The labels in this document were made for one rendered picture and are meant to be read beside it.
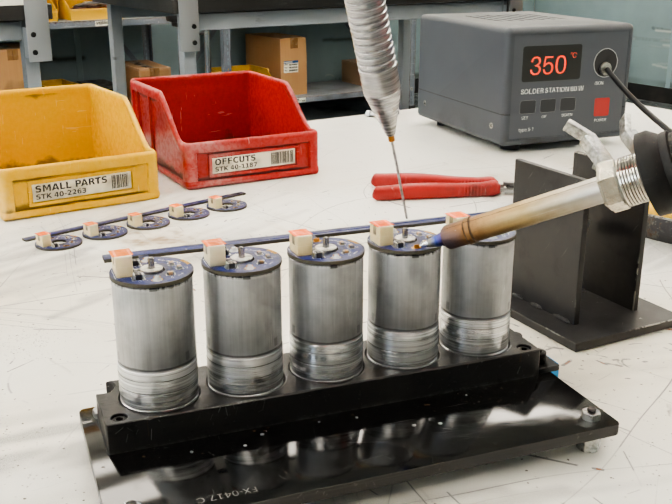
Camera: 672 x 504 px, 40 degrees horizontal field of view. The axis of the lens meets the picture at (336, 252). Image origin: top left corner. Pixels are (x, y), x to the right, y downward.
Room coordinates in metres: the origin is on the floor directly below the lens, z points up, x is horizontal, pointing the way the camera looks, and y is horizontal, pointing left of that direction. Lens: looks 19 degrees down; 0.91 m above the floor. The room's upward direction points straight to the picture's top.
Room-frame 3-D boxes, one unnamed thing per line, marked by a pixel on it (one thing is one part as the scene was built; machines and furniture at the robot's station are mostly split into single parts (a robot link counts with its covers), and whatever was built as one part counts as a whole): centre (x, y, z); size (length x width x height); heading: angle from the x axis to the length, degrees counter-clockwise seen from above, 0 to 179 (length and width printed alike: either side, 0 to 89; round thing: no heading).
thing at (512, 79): (0.79, -0.15, 0.80); 0.15 x 0.12 x 0.10; 21
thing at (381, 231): (0.29, -0.02, 0.82); 0.01 x 0.01 x 0.01; 21
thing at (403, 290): (0.29, -0.02, 0.79); 0.02 x 0.02 x 0.05
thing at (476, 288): (0.30, -0.05, 0.79); 0.02 x 0.02 x 0.05
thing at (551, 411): (0.26, 0.00, 0.76); 0.16 x 0.07 x 0.01; 111
